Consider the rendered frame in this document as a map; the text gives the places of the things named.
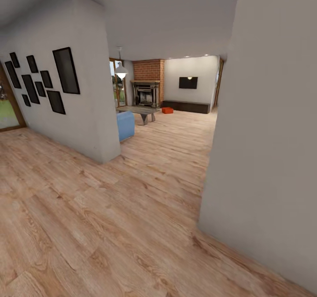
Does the storage box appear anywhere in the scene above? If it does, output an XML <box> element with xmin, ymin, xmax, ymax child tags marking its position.
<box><xmin>162</xmin><ymin>107</ymin><xmax>174</xmax><ymax>114</ymax></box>

